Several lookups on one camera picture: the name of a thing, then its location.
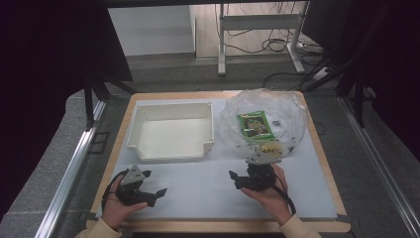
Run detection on pale grey table mat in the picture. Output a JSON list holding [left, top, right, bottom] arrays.
[[98, 97, 339, 221]]

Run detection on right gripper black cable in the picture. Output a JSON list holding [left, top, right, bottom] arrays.
[[272, 172, 297, 216]]

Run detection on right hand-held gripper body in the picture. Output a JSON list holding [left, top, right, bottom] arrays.
[[245, 151, 282, 192]]

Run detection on person's right hand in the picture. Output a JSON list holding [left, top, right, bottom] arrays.
[[240, 163, 293, 227]]

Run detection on dark curtain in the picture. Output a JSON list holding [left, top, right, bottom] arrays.
[[301, 0, 420, 162], [0, 0, 134, 222]]

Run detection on person's left hand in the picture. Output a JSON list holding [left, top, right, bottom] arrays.
[[101, 174, 150, 231]]

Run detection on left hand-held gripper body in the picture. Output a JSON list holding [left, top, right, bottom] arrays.
[[114, 164, 157, 208]]

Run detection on clear plastic bag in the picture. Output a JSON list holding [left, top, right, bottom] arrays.
[[218, 87, 310, 159]]

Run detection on aluminium rail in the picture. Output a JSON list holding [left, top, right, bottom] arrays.
[[34, 99, 107, 238], [339, 96, 420, 238]]

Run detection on white plastic tray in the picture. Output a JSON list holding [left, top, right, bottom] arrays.
[[126, 101, 215, 164]]

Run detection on black metal stand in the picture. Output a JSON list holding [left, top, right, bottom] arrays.
[[82, 69, 139, 132], [302, 3, 375, 129]]

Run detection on white metal desk frame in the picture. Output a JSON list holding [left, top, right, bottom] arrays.
[[216, 1, 312, 76]]

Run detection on white power strip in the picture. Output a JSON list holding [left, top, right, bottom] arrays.
[[311, 66, 332, 82]]

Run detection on yellow snack packet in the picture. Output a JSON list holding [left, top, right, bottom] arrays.
[[256, 141, 286, 159]]

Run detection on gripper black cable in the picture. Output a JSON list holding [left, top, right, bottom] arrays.
[[272, 172, 297, 216], [100, 169, 130, 212]]

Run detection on black floor cables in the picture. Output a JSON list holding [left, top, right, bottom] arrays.
[[214, 1, 331, 92]]

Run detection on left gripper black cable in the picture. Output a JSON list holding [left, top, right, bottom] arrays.
[[100, 169, 130, 212]]

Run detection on green snack packet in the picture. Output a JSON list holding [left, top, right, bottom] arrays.
[[236, 110, 276, 143]]

